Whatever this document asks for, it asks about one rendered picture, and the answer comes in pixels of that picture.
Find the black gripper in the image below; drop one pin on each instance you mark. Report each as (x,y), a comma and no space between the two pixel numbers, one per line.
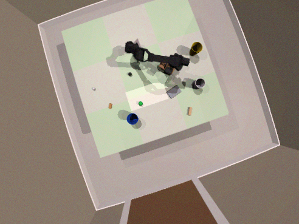
(168,70)

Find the yellow tapered cup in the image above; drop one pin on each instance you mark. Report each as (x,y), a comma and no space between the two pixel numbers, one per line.
(195,48)

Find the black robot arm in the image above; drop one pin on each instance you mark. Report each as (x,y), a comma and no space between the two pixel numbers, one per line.
(177,61)

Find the grey cup with white rim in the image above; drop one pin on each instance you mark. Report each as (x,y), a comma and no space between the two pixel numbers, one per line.
(199,83)

